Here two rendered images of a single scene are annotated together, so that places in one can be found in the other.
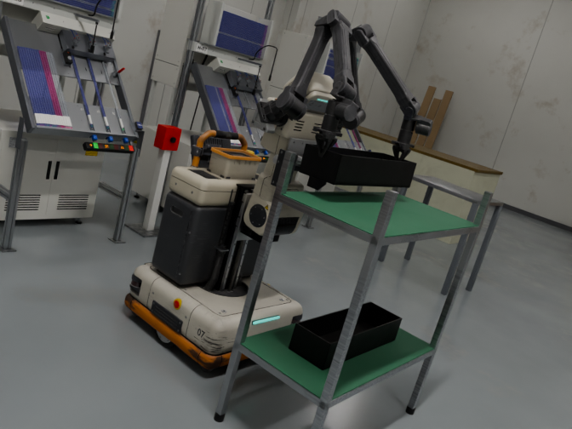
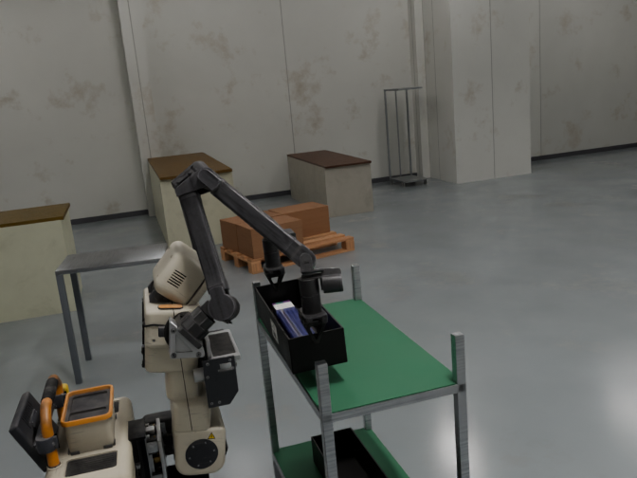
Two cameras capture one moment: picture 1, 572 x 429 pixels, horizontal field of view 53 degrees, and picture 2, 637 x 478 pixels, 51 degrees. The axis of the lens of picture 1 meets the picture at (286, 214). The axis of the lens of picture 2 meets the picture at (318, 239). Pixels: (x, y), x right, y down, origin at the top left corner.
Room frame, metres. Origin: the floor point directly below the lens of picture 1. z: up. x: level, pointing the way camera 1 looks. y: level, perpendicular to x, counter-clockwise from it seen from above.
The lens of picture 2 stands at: (0.95, 1.38, 1.86)
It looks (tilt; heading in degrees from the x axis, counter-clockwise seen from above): 13 degrees down; 308
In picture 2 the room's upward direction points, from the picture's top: 5 degrees counter-clockwise
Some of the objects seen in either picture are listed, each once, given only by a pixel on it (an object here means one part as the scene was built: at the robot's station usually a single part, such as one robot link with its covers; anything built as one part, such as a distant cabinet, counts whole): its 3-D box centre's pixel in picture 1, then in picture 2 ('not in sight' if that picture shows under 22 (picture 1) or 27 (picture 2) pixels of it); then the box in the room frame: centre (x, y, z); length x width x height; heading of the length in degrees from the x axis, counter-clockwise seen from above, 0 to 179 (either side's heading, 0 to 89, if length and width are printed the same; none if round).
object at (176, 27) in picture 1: (178, 100); not in sight; (5.07, 1.17, 0.86); 0.70 x 0.67 x 1.72; 144
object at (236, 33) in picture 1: (237, 34); not in sight; (4.85, 0.76, 1.52); 0.51 x 0.13 x 0.27; 144
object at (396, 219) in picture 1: (358, 300); (353, 446); (2.25, -0.39, 0.55); 0.91 x 0.46 x 1.10; 144
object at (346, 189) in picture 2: not in sight; (327, 180); (6.96, -6.68, 0.36); 2.08 x 0.67 x 0.71; 144
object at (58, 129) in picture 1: (50, 122); not in sight; (3.60, 1.59, 0.66); 1.01 x 0.73 x 1.31; 54
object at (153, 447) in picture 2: (273, 220); (185, 443); (2.65, 0.05, 0.68); 0.28 x 0.27 x 0.25; 142
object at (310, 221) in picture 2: not in sight; (285, 234); (5.65, -4.07, 0.23); 1.27 x 0.87 x 0.46; 65
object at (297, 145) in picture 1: (302, 164); (211, 358); (2.53, -0.01, 0.99); 0.28 x 0.16 x 0.22; 142
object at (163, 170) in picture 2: not in sight; (189, 195); (7.97, -4.81, 0.45); 2.66 x 0.86 x 0.91; 144
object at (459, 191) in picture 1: (438, 232); (122, 310); (4.83, -1.29, 0.40); 0.70 x 0.45 x 0.80; 47
